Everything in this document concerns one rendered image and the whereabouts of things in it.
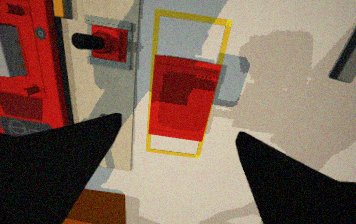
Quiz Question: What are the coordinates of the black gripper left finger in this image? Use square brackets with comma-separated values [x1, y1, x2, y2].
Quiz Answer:
[0, 113, 122, 224]

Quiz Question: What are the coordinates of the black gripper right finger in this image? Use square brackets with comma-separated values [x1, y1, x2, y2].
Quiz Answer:
[235, 132, 356, 224]

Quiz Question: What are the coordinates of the yellow rectangular outline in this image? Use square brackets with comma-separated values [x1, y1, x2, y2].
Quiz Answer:
[146, 8, 233, 158]

